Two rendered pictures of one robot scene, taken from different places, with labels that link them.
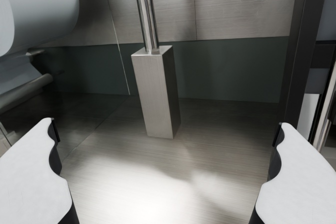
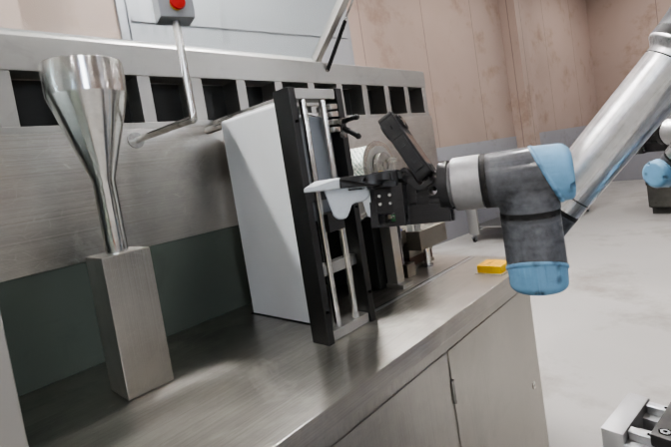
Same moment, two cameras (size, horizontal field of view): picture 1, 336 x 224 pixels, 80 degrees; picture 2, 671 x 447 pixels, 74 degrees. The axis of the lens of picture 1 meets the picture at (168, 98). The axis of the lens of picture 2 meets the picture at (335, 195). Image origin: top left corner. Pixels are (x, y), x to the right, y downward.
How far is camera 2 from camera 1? 0.69 m
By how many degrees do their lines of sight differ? 70
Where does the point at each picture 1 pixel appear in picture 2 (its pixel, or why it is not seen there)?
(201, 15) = not seen: hidden behind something
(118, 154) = (119, 432)
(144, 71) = (124, 277)
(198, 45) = not seen: hidden behind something
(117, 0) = not seen: outside the picture
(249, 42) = (184, 243)
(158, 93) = (147, 305)
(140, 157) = (161, 409)
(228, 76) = (170, 294)
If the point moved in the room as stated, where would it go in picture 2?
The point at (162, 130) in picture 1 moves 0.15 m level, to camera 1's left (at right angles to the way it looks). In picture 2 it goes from (155, 371) to (88, 416)
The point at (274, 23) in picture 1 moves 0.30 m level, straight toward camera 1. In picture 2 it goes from (204, 218) to (258, 217)
